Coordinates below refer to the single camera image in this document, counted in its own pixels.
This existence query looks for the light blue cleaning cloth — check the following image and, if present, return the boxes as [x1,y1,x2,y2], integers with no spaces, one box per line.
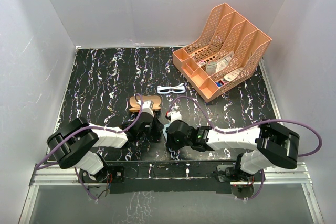
[162,123,180,158]

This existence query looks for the grey folded pouch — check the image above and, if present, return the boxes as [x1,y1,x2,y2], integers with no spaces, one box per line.
[205,62,217,76]

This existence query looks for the aluminium frame rail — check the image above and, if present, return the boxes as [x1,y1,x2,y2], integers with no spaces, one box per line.
[32,162,312,184]

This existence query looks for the peach plastic desk organizer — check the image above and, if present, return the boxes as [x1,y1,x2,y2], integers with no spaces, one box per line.
[173,3,271,102]

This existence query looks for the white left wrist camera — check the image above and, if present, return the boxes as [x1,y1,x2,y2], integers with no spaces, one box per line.
[142,100,154,117]

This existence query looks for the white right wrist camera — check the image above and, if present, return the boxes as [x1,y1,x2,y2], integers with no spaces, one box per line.
[165,111,182,123]

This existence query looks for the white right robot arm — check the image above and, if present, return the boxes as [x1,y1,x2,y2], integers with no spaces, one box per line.
[163,120,300,182]

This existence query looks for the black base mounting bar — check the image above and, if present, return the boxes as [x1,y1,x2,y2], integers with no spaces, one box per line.
[78,159,266,196]

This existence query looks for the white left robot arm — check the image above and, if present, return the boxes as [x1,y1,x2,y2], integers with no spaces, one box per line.
[47,112,164,182]

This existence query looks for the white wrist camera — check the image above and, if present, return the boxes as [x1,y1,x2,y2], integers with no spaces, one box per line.
[142,100,154,117]
[165,111,182,123]

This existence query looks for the red and blue small items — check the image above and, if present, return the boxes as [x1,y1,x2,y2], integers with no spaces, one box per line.
[215,81,225,87]

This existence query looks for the white round disc item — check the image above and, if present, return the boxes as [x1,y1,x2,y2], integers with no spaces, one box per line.
[224,68,242,82]

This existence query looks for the brown glasses case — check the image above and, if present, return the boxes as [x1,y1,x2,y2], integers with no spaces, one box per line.
[128,95,161,112]

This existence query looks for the white sunglasses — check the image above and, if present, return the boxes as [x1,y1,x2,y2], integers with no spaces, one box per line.
[157,83,185,94]

